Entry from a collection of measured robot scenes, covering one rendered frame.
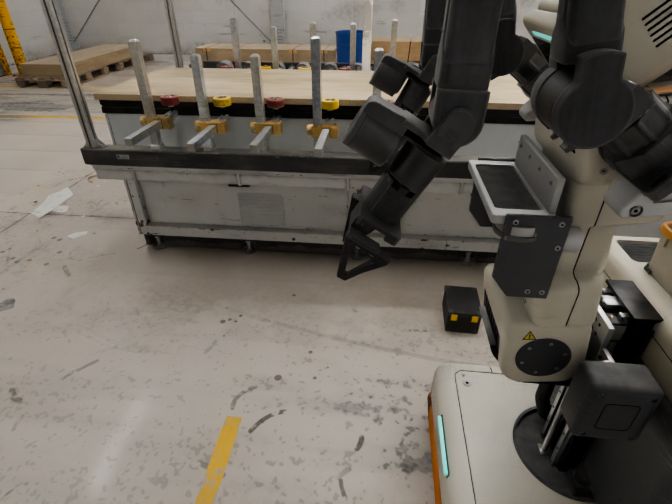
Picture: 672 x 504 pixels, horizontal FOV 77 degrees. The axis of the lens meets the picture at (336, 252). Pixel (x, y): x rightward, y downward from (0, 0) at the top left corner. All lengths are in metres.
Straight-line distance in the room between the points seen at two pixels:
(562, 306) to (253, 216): 1.85
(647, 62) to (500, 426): 1.00
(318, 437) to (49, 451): 0.92
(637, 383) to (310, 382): 1.18
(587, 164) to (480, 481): 0.85
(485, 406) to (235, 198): 1.65
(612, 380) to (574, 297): 0.16
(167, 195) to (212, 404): 1.27
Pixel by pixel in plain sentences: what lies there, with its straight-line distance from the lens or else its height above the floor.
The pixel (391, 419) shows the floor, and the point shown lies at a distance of 1.68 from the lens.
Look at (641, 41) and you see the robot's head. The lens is 0.72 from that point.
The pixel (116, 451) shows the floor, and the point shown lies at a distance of 1.77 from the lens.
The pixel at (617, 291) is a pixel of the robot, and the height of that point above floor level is 0.80.
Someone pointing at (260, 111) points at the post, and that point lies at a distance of 1.94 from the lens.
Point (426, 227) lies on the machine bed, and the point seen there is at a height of 0.22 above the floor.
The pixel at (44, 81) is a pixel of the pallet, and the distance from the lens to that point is 8.10.
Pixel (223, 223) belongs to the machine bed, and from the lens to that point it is 2.52.
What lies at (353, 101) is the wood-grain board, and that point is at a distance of 2.05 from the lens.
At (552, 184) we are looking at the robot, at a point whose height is 1.09.
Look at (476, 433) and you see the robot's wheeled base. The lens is 1.36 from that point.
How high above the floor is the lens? 1.35
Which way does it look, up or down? 33 degrees down
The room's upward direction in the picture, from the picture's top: straight up
